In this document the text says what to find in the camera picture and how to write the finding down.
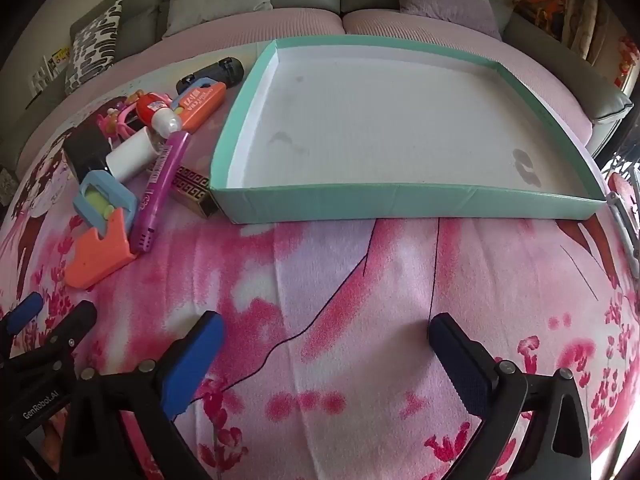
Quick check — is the teal cardboard box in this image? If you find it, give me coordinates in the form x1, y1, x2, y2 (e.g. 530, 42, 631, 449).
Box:
209, 35, 608, 224

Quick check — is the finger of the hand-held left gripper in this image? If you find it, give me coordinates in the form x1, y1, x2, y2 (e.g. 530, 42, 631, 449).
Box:
0, 291, 46, 336
0, 301, 98, 386

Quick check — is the black toy car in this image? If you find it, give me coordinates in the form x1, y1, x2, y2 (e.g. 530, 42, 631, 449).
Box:
176, 56, 245, 95

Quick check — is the silver metal frame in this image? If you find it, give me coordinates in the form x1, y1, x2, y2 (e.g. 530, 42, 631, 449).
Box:
605, 192, 640, 276

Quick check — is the black white patterned pillow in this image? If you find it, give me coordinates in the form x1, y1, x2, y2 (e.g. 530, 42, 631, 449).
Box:
65, 0, 123, 96

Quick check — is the red white toy bottle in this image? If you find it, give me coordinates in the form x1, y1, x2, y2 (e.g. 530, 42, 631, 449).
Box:
136, 92, 182, 137

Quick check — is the black box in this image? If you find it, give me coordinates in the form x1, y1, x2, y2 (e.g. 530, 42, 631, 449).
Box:
62, 125, 113, 183

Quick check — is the pink sofa cover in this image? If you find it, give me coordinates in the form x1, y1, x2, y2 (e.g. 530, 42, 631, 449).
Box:
20, 7, 596, 161

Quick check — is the orange toy pistol green wheel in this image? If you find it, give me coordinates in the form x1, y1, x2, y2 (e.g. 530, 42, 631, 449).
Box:
65, 170, 138, 289

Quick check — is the pink printed blanket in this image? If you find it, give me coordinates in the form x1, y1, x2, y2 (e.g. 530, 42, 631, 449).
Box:
0, 45, 640, 480

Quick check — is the gold patterned box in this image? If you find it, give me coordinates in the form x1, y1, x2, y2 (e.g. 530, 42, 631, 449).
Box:
172, 165, 219, 219

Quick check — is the pink puppy toy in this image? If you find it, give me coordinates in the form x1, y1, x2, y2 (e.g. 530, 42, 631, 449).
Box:
97, 92, 143, 136

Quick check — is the white magazine rack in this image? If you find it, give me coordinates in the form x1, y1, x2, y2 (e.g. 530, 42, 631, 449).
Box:
30, 57, 63, 96

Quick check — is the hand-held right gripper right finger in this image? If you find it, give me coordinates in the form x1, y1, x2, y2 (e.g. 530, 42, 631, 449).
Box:
427, 312, 593, 480

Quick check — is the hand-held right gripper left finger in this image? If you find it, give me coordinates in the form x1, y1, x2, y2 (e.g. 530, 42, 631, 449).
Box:
60, 310, 226, 480

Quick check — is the orange lettered toy pistol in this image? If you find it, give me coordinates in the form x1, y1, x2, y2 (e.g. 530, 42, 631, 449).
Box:
170, 77, 228, 133

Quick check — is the purple marker pen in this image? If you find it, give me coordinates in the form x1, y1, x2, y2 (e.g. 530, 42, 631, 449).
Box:
131, 130, 193, 256

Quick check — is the beige patterned curtain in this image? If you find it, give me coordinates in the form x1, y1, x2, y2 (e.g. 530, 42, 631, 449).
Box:
560, 0, 626, 66

